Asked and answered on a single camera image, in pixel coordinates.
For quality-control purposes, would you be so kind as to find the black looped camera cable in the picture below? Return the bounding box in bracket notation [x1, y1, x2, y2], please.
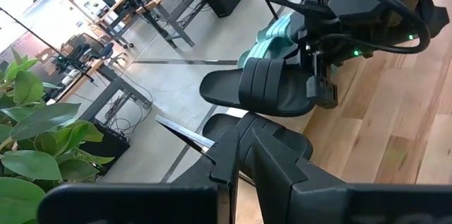
[310, 0, 432, 56]

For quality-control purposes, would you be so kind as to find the black office chair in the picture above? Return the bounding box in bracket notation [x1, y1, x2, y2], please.
[60, 32, 127, 69]

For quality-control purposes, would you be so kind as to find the wooden top office desk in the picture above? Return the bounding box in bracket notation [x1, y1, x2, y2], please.
[93, 0, 196, 49]
[52, 57, 153, 123]

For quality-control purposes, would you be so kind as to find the green leafy plant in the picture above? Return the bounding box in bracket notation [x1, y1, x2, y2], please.
[0, 47, 116, 224]

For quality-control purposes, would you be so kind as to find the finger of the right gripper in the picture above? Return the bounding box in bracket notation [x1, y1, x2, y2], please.
[264, 0, 337, 18]
[305, 74, 338, 110]

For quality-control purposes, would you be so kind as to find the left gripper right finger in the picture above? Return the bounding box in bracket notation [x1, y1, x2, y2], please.
[246, 124, 452, 224]

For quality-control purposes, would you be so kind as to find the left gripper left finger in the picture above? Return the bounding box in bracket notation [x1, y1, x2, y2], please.
[37, 126, 242, 224]

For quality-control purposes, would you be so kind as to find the green rubber slide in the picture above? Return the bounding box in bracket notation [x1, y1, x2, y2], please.
[237, 35, 302, 70]
[255, 13, 295, 44]

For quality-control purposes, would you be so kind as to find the black rubber slide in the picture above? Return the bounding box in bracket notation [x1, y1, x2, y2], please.
[172, 112, 314, 186]
[198, 57, 318, 118]

